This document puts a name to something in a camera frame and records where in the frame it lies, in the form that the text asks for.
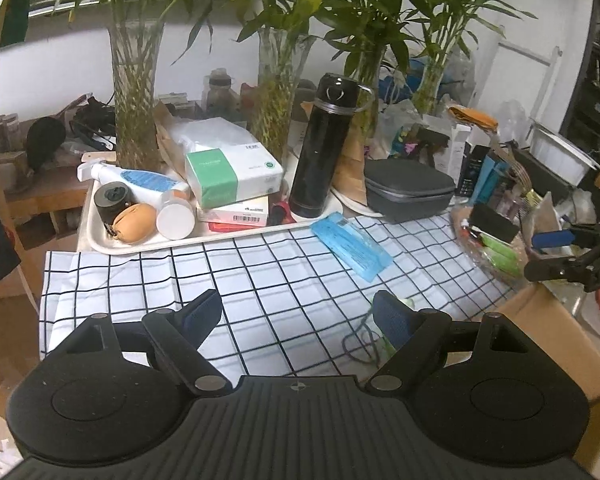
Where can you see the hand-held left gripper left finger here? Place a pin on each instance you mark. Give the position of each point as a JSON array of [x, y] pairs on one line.
[[207, 312]]

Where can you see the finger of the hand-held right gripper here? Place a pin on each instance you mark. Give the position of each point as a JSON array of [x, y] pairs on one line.
[[555, 269], [552, 240]]

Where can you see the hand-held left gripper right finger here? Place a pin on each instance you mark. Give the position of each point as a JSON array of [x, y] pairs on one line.
[[387, 317]]

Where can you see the cardboard box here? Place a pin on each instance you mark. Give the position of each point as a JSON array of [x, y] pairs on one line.
[[555, 325]]

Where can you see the tan paper packet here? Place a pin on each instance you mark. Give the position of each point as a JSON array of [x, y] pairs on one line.
[[545, 220]]

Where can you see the green snack packets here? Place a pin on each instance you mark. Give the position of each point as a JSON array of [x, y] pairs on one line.
[[502, 260]]

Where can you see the black checked white tablecloth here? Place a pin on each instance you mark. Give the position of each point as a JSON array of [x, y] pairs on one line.
[[260, 300]]

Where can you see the black flat card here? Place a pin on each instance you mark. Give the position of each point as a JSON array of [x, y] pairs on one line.
[[495, 222]]

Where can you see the black rectangular box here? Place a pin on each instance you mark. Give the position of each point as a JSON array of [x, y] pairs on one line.
[[542, 170]]

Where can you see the white plastic tray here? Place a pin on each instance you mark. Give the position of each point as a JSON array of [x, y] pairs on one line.
[[190, 242]]

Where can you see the blue plastic packet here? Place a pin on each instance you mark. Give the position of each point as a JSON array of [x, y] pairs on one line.
[[352, 245]]

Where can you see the blue carton box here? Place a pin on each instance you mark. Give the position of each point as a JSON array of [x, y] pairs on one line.
[[492, 177]]

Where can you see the white plastic container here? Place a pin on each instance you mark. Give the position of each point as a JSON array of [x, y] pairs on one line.
[[560, 152]]

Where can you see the white capped bottle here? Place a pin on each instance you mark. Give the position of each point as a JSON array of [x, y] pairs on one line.
[[175, 217]]

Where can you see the pink flat box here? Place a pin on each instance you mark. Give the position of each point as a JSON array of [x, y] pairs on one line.
[[235, 215]]

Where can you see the black carton box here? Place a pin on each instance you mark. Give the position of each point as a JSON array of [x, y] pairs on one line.
[[472, 170]]

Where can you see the tan egg-shaped sponge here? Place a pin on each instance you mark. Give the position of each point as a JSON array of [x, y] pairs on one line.
[[136, 222]]

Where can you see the white plate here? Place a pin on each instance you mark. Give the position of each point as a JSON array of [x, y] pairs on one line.
[[352, 205]]

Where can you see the small red item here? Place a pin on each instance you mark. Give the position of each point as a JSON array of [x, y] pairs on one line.
[[279, 210]]

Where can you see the white carton box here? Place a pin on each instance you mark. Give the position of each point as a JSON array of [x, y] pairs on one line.
[[459, 155]]

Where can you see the grey zip case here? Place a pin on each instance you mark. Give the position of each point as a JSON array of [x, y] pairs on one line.
[[410, 190]]

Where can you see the green white tissue pack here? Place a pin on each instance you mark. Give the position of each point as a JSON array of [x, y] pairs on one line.
[[230, 175]]

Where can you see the black tape roll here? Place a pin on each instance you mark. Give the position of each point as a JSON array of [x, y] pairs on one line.
[[112, 202]]

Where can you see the orange yellow packet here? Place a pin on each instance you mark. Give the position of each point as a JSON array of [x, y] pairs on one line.
[[472, 117]]

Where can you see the white blue-label spray bottle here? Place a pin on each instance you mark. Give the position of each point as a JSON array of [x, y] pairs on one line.
[[135, 180]]

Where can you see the brown paper bag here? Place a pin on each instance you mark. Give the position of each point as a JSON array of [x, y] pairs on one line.
[[352, 170]]

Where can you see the black clamp tool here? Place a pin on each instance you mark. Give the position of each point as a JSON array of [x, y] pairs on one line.
[[430, 142]]

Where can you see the black thermos bottle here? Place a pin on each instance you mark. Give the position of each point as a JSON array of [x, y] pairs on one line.
[[320, 160]]

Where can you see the dark storage shelf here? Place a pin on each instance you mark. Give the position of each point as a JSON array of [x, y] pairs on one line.
[[597, 70]]

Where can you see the clear plastic bag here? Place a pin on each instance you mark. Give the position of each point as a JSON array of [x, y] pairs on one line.
[[215, 135]]

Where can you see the white metal rack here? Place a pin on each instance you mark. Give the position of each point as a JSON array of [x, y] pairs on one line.
[[527, 55]]

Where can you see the white plastic bag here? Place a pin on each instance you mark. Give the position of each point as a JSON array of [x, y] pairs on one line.
[[400, 120]]

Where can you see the glass vase with bamboo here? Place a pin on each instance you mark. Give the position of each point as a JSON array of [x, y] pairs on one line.
[[367, 85], [280, 100], [135, 110], [432, 85]]

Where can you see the wooden side table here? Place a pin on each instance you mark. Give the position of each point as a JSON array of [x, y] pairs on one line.
[[45, 195]]

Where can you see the small clear plastic box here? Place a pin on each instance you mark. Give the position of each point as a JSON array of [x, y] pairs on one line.
[[177, 102]]

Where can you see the dark glass jar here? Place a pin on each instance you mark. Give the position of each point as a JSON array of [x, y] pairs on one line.
[[220, 95]]

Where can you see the black tangled items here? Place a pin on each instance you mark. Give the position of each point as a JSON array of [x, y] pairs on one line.
[[92, 125]]

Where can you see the black round object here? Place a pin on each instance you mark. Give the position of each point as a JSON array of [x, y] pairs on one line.
[[45, 140]]

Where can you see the dark green cloth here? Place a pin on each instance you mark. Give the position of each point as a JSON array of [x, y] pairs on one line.
[[15, 10]]

